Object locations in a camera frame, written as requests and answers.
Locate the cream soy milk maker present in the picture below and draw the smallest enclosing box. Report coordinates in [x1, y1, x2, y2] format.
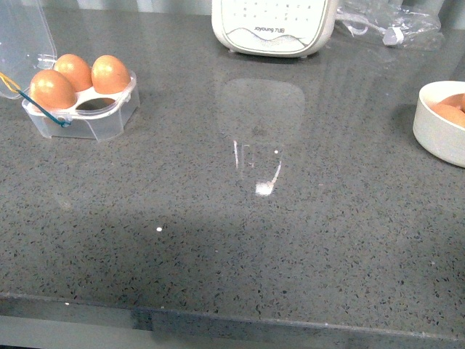
[211, 0, 339, 57]

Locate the clear plastic egg box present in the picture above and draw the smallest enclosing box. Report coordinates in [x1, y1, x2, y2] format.
[1, 1, 140, 141]

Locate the brown egg in bowl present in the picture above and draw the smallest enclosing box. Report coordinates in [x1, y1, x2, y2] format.
[431, 103, 465, 128]
[440, 93, 465, 112]

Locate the yellow rubber band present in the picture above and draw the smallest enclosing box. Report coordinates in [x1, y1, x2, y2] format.
[0, 73, 21, 94]

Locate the brown egg in box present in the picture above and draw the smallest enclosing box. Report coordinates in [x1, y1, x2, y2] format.
[29, 70, 77, 110]
[54, 54, 92, 92]
[92, 55, 131, 95]

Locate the clear plastic bag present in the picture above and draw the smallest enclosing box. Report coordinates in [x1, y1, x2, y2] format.
[335, 1, 444, 51]

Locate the white power cable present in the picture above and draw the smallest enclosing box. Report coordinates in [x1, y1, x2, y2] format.
[336, 6, 403, 47]

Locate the white round bowl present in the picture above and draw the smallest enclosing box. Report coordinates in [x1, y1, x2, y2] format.
[413, 81, 464, 168]

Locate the teal rubber band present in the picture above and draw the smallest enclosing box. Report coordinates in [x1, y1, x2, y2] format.
[17, 89, 71, 127]

